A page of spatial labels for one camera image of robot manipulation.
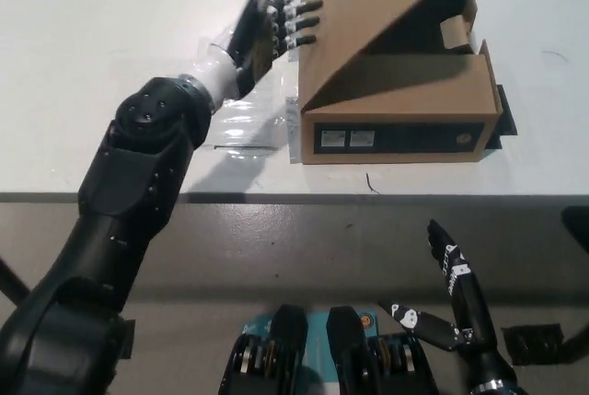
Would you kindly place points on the clear plastic sheet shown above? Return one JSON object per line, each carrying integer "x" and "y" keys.
{"x": 248, "y": 123}

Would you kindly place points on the black floor tape patch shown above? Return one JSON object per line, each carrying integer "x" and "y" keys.
{"x": 534, "y": 344}
{"x": 129, "y": 337}

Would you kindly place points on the brown cardboard storage box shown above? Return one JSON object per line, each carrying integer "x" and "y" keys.
{"x": 396, "y": 82}

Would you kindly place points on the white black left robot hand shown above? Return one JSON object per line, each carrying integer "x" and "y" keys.
{"x": 253, "y": 40}

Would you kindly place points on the black teal robot torso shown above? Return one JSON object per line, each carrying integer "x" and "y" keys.
{"x": 340, "y": 349}

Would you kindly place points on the black metal table leg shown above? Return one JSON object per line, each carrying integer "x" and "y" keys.
{"x": 11, "y": 277}
{"x": 577, "y": 224}

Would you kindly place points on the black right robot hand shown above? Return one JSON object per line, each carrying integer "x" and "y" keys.
{"x": 469, "y": 303}

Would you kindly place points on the small folded cardboard insert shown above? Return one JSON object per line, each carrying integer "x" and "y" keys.
{"x": 455, "y": 33}

